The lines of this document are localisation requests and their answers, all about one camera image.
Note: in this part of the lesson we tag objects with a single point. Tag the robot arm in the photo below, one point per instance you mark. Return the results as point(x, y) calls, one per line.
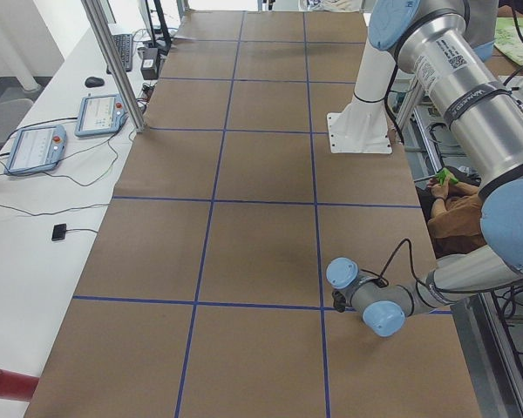
point(444, 45)

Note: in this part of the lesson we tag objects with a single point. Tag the black power adapter box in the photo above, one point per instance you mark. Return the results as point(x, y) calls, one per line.
point(150, 64)

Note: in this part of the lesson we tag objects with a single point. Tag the green handheld controller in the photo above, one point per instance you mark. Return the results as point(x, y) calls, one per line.
point(445, 176)

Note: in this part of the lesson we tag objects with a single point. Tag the far teach pendant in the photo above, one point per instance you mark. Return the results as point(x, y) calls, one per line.
point(99, 115)

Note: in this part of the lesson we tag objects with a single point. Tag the teach pendant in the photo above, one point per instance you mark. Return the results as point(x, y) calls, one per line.
point(36, 149)
point(99, 115)

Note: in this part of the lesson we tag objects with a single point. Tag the seated person brown shirt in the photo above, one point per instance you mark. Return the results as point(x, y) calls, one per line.
point(452, 215)

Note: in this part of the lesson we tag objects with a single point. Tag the small black puck device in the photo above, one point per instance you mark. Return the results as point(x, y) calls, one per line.
point(58, 232)

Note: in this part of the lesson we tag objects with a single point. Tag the black computer mouse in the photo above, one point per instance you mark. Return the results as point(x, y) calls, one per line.
point(94, 82)

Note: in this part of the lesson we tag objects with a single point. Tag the black keyboard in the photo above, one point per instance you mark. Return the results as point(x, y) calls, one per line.
point(124, 46)

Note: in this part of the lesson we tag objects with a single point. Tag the near teach pendant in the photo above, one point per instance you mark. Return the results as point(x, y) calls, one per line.
point(36, 149)

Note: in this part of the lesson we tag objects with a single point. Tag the red cylinder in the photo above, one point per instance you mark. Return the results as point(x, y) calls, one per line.
point(17, 387)

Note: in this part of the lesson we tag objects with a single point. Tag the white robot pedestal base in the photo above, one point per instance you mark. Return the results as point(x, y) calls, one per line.
point(362, 126)

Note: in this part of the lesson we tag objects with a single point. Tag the aluminium frame post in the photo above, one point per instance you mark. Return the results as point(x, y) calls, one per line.
point(98, 22)

